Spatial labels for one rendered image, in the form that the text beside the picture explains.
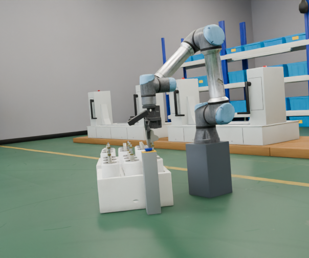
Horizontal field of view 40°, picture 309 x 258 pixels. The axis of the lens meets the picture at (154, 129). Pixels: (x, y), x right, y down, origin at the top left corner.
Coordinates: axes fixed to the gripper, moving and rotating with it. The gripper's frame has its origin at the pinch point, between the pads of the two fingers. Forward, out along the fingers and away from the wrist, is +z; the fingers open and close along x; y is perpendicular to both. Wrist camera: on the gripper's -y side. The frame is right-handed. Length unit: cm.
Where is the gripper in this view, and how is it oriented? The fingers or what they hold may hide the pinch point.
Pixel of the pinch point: (148, 145)
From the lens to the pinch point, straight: 215.9
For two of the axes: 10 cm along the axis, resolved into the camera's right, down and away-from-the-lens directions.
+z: 0.8, 9.9, 0.6
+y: 9.9, -0.9, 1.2
